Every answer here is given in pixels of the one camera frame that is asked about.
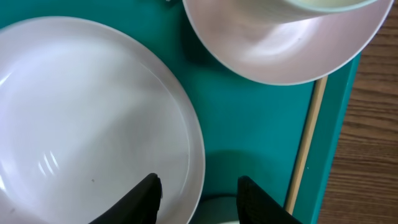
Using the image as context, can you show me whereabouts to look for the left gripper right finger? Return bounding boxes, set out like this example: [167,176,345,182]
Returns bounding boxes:
[236,176,301,224]

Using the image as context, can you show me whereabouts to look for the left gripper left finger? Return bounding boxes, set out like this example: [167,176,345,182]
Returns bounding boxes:
[90,173,162,224]

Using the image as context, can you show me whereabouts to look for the grey bowl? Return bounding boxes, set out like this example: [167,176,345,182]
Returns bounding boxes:
[190,195,239,224]

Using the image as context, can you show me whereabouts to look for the large white plate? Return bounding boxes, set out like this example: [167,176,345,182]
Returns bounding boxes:
[1,17,205,223]

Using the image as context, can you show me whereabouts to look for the white cup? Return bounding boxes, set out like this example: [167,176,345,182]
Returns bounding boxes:
[240,0,376,24]

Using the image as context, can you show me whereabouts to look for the wooden chopstick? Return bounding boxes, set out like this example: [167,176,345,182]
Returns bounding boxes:
[285,77,328,215]

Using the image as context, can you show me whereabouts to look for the small pink saucer plate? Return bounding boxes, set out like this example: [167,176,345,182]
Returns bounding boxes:
[183,0,393,85]

